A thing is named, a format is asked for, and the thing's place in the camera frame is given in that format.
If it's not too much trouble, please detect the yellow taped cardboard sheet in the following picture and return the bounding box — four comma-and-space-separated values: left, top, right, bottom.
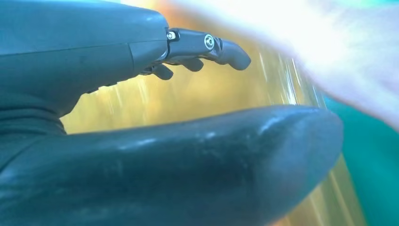
61, 0, 367, 226

